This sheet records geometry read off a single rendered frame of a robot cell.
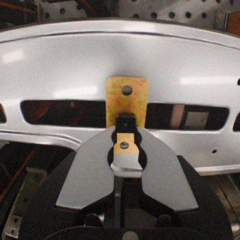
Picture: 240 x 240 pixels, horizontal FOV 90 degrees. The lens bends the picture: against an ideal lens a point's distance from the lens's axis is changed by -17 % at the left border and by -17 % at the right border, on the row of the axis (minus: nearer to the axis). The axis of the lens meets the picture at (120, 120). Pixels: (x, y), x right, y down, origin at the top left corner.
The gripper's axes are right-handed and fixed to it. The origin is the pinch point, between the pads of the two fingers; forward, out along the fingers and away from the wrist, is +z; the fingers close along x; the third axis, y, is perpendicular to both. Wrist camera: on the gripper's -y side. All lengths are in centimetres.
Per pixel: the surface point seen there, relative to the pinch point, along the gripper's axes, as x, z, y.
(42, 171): -12.7, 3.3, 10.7
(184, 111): 7.1, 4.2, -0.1
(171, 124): 5.7, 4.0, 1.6
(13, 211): -15.3, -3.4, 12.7
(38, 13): -24.6, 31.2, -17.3
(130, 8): 1.0, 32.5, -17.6
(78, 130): -5.2, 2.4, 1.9
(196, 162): 10.1, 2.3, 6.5
